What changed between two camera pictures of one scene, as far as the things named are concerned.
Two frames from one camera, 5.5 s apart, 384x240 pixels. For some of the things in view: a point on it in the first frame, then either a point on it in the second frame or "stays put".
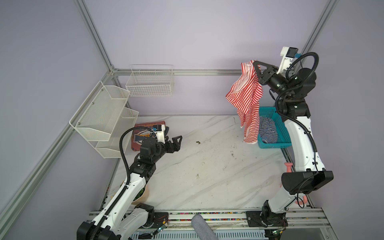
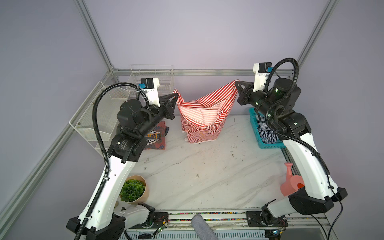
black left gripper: [176, 146] to [168, 108]
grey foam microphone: [202, 228] stays put
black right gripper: [263, 78] to [242, 92]
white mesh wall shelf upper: [97, 117] stays put
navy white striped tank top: [268, 131] stays put
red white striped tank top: [246, 93] to [199, 116]
